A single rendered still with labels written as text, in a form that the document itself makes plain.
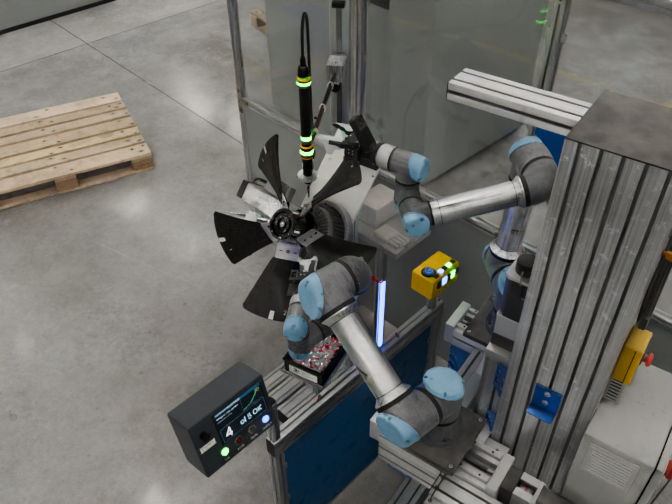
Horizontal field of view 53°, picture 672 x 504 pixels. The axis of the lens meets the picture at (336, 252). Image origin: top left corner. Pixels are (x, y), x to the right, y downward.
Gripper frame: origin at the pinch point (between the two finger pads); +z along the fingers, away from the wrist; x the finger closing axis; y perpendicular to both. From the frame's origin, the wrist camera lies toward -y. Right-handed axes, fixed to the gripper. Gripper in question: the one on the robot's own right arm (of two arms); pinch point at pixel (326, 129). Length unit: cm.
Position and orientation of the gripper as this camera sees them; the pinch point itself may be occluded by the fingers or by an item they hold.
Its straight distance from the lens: 217.1
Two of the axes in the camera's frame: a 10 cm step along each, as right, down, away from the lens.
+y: 0.0, 7.5, 6.6
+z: -8.3, -3.7, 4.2
